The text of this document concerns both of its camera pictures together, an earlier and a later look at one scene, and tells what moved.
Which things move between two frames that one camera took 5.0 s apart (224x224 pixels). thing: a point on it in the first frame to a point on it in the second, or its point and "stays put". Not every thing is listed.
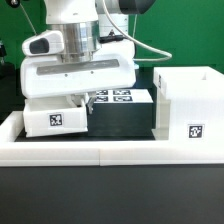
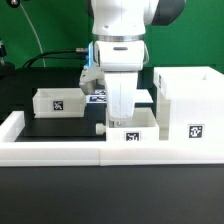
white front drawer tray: x=54 y=116 to x=142 y=127
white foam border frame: x=100 y=153 stays put
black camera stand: x=7 y=70 stays put
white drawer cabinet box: x=189 y=104 stays put
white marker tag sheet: x=127 y=95 stays put
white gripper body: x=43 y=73 to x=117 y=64
